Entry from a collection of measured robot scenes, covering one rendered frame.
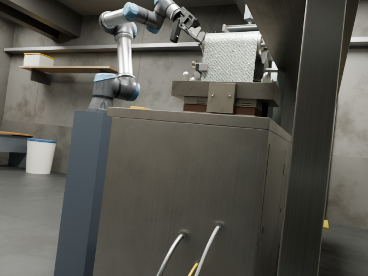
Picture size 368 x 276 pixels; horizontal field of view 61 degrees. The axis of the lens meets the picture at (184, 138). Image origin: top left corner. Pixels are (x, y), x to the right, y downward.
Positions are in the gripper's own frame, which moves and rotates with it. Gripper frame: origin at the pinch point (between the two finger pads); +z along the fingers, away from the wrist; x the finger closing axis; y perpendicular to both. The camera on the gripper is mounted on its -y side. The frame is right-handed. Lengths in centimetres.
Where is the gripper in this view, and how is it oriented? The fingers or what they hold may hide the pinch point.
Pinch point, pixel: (199, 42)
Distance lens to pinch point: 158.5
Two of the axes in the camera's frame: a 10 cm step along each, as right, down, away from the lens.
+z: 6.2, 7.1, -3.3
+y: 6.7, -7.0, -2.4
